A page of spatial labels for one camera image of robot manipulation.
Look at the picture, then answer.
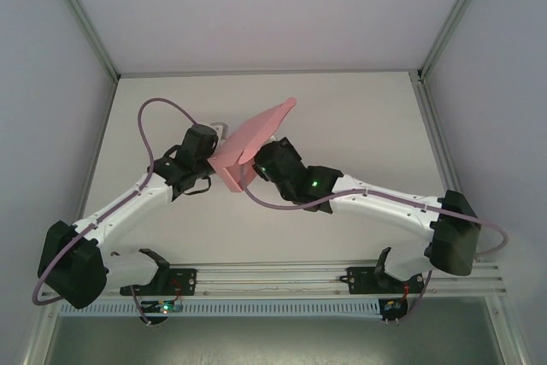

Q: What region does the pink paper box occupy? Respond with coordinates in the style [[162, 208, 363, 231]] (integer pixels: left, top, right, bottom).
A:
[[208, 97, 298, 194]]

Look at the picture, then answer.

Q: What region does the green-lit circuit board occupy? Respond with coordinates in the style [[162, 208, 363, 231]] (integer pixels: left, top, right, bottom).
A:
[[138, 299, 185, 315]]

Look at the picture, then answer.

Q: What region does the grey metal lower panel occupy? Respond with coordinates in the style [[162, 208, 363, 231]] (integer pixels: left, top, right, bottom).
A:
[[46, 316, 521, 365]]

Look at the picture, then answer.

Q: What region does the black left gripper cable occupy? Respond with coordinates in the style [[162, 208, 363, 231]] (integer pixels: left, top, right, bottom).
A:
[[170, 176, 214, 199]]

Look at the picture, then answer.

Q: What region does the aluminium table side rail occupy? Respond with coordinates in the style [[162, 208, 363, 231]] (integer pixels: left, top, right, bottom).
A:
[[72, 76, 121, 229], [409, 70, 468, 208]]

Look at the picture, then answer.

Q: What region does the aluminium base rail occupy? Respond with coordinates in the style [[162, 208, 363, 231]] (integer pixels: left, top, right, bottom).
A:
[[102, 260, 509, 297]]

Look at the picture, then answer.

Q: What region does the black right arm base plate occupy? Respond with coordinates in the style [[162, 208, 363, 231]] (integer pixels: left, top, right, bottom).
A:
[[346, 266, 424, 297]]

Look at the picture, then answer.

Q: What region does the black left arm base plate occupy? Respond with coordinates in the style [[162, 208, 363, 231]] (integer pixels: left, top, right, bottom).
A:
[[119, 268, 198, 297]]

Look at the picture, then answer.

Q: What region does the white slotted cable duct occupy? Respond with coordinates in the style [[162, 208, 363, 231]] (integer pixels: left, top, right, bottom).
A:
[[59, 298, 381, 320]]

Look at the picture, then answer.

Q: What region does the aluminium frame post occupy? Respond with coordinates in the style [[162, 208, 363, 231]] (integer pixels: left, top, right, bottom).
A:
[[42, 0, 121, 82], [416, 0, 497, 84], [21, 315, 61, 365], [486, 296, 535, 365]]

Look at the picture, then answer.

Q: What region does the aluminium lower frame post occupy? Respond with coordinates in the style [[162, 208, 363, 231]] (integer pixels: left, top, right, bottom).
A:
[[21, 315, 61, 365], [486, 296, 535, 365]]

